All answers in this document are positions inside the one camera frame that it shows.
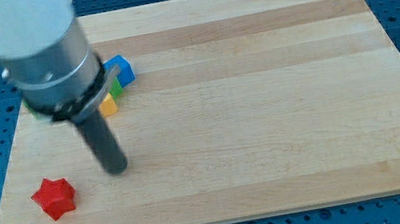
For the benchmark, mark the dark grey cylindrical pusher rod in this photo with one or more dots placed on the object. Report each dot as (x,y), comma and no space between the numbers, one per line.
(99,138)

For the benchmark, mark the red star block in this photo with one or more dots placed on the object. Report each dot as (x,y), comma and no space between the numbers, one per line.
(55,197)

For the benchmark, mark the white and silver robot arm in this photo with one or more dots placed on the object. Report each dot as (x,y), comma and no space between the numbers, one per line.
(46,55)

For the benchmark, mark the yellow block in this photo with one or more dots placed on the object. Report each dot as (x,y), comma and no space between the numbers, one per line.
(108,106)

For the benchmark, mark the green block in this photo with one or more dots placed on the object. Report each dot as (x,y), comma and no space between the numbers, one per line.
(115,90)

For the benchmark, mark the blue cube block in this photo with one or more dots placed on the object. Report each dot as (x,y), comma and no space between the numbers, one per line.
(126,75)

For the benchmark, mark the wooden board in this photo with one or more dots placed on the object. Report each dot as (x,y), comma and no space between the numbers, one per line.
(241,109)

